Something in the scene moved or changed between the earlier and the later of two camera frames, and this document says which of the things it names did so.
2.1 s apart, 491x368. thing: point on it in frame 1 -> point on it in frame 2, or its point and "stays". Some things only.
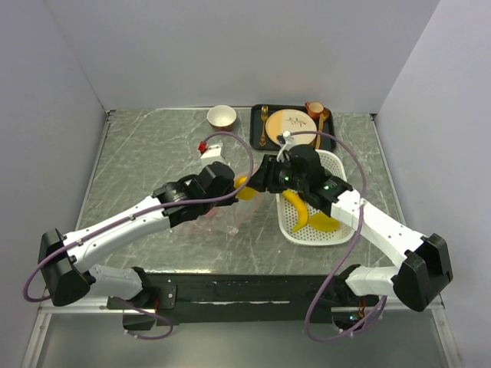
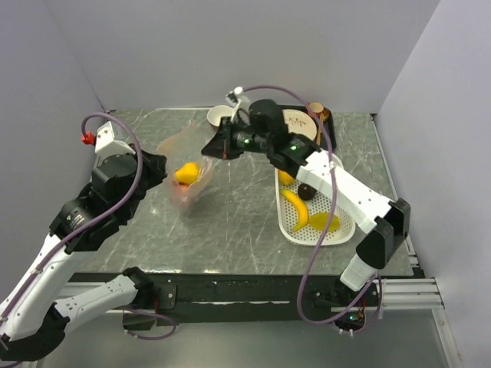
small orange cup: (314, 109) stays
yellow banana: (301, 205) stays
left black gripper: (229, 199) -> (156, 164)
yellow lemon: (247, 193) -> (188, 173)
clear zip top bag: (238, 218) -> (186, 146)
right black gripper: (268, 172) -> (221, 145)
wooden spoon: (324, 116) stays
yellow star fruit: (322, 222) stays
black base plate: (202, 299) stays
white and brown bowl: (221, 117) stays
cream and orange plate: (291, 120) stays
